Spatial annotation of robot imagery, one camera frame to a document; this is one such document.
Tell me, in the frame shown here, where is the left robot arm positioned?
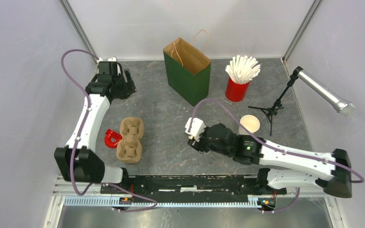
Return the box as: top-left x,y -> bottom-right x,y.
54,57 -> 136,194

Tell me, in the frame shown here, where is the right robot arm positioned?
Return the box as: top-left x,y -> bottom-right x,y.
185,118 -> 352,198

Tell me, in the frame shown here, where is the red cup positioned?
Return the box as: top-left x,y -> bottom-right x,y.
225,78 -> 250,102

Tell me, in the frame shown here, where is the red plastic clip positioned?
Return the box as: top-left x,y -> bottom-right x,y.
104,129 -> 123,149

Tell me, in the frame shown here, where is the green paper bag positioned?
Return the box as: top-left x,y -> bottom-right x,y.
163,29 -> 211,106

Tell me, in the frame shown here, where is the brown cardboard cup carrier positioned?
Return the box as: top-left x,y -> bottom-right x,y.
116,117 -> 144,163

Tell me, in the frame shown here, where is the white wrapped straws bundle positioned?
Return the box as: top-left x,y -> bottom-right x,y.
225,55 -> 261,85

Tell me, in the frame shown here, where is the silver microphone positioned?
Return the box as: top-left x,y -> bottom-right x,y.
297,69 -> 357,116

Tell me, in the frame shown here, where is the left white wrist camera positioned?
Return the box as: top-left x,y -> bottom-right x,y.
97,57 -> 117,63

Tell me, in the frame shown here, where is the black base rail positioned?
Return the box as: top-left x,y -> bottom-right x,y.
118,175 -> 287,203

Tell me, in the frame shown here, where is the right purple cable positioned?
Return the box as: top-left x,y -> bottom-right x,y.
191,98 -> 365,214

